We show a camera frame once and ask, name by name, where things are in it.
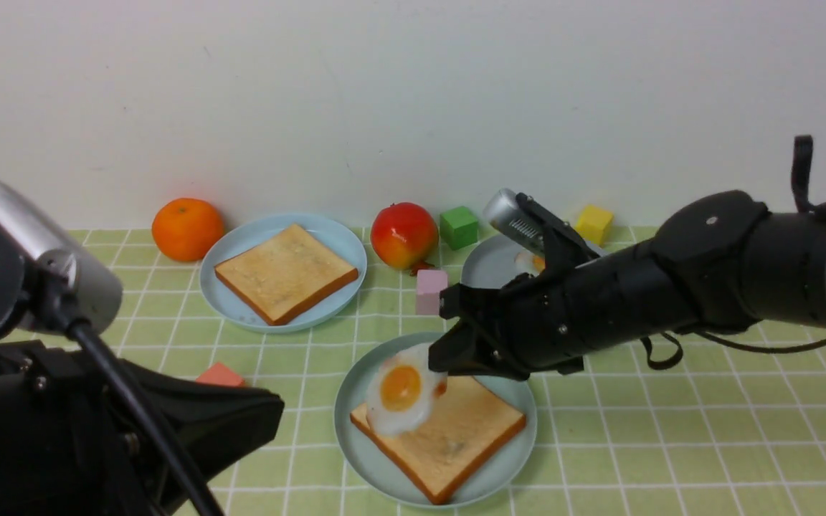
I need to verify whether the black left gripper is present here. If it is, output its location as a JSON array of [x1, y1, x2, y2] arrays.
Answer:
[[0, 340, 285, 515]]

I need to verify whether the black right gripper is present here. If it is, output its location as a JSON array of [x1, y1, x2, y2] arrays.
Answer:
[[427, 277, 600, 380]]

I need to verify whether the toast slice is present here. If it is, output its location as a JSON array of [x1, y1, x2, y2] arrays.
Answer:
[[214, 224, 361, 327], [351, 378, 524, 504]]

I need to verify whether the fried egg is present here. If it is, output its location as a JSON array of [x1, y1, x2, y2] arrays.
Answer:
[[514, 252, 546, 277], [365, 343, 448, 436]]

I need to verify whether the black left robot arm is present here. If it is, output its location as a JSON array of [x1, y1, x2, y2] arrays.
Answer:
[[0, 340, 285, 515]]

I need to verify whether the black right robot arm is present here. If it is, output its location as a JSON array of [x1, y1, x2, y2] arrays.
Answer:
[[427, 189, 826, 380]]

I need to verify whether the salmon red cube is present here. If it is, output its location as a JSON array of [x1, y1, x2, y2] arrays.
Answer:
[[194, 363, 247, 388]]

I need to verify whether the pink cube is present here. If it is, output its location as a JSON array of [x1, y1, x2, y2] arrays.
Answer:
[[415, 269, 449, 316]]

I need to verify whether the grey plate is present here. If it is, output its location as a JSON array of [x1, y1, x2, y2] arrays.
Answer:
[[461, 234, 607, 289]]

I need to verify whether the green cube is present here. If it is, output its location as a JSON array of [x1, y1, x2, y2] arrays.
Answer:
[[440, 206, 479, 249]]

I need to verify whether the red yellow apple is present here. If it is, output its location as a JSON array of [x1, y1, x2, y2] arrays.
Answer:
[[370, 202, 439, 277]]

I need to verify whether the teal front plate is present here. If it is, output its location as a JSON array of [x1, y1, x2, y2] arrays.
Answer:
[[333, 331, 538, 510]]

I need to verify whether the light blue plate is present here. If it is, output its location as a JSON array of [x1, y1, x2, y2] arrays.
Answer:
[[199, 212, 368, 334]]

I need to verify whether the yellow cube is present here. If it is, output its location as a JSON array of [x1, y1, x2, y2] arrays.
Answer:
[[573, 204, 615, 247]]

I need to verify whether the orange fruit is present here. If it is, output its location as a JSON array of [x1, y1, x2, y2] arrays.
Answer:
[[151, 197, 226, 262]]

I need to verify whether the green checkered tablecloth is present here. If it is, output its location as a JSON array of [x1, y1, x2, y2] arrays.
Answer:
[[0, 224, 826, 516]]

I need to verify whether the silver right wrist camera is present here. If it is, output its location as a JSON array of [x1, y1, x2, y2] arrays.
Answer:
[[483, 188, 600, 277]]

